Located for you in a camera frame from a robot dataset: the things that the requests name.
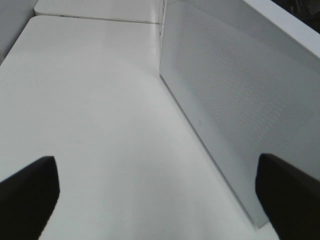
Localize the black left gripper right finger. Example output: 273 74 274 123
255 153 320 240

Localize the white microwave door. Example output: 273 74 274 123
160 0 320 227

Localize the white microwave oven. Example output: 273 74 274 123
158 0 320 33

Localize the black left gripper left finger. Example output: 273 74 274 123
0 156 60 240

